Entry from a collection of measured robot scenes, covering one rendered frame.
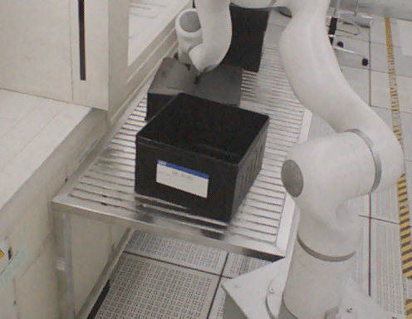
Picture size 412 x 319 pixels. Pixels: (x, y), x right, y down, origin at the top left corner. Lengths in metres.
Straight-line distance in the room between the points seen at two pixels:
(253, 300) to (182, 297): 1.03
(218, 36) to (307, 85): 0.44
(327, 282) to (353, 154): 0.28
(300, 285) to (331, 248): 0.12
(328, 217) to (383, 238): 1.74
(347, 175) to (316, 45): 0.25
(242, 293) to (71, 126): 0.66
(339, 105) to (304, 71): 0.09
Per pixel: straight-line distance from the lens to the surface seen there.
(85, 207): 1.46
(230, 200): 1.39
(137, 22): 2.28
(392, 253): 2.68
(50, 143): 1.51
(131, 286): 2.30
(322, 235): 1.07
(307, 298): 1.19
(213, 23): 1.41
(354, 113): 1.05
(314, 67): 1.04
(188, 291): 2.30
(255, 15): 2.12
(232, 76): 1.92
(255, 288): 1.28
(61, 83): 1.67
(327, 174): 0.96
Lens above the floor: 1.68
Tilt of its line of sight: 31 degrees down
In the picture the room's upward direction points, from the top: 6 degrees clockwise
